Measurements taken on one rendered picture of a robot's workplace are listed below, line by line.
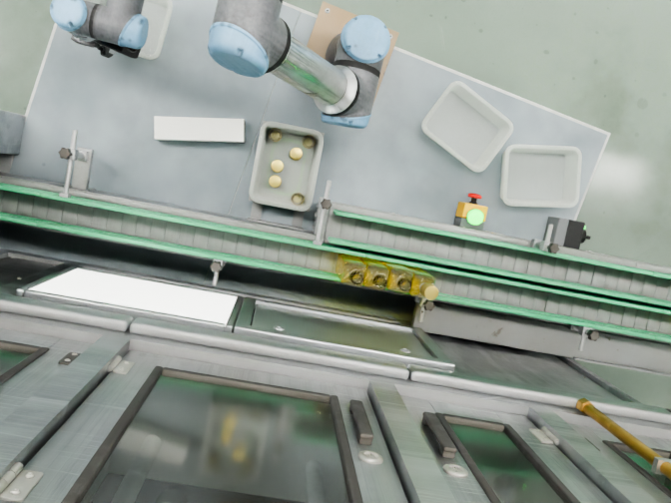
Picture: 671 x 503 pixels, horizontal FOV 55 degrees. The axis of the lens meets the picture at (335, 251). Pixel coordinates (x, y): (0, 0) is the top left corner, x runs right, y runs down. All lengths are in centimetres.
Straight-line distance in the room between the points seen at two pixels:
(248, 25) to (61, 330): 65
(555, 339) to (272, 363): 97
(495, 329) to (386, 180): 52
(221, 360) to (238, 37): 59
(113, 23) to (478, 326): 120
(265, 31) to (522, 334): 112
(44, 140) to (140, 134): 26
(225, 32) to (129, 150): 76
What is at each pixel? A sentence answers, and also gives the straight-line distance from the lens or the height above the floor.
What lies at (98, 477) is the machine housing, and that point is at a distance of 81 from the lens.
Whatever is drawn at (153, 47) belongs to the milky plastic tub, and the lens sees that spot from 193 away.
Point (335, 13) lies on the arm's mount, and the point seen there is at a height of 84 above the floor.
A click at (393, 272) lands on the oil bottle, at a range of 157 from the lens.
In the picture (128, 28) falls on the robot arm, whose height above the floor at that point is 114.
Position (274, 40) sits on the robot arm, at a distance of 127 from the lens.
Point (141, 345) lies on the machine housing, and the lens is 126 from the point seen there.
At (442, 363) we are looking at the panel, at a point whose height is 132.
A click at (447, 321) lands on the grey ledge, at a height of 88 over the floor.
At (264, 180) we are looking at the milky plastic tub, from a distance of 185.
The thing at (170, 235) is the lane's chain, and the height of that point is 88.
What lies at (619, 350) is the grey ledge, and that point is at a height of 88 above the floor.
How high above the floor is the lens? 262
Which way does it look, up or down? 82 degrees down
